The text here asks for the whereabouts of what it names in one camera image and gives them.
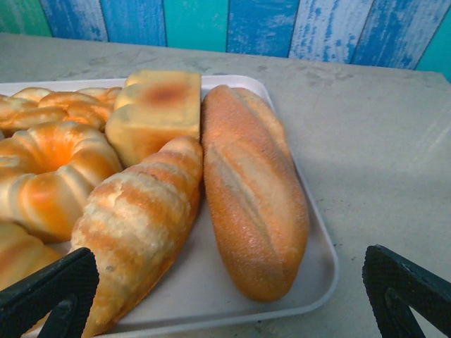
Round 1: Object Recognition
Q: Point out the golden fake bread roll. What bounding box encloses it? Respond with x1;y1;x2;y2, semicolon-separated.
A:
0;221;63;293

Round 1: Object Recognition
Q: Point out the long fake baguette loaf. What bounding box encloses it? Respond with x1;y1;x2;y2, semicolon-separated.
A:
200;84;311;303

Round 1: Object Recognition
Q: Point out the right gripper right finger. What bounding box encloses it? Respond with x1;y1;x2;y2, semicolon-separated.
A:
362;244;451;338

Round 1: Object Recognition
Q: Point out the square fake toast loaf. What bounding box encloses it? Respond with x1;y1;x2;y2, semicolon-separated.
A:
104;69;202;168

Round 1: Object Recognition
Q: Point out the ring-shaped twisted fake bread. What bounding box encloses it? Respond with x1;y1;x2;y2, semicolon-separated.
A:
0;120;123;244

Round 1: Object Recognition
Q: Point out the striped fake croissant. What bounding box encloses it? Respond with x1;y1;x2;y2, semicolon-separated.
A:
70;135;204;338

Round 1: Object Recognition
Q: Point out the braided fake bread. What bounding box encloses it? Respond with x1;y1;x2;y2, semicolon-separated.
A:
0;86;123;137

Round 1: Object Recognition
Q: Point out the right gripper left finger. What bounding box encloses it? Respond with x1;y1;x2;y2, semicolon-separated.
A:
0;247;101;338

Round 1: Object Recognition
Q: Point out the white plastic tray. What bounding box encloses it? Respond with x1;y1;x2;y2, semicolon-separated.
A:
0;75;340;338

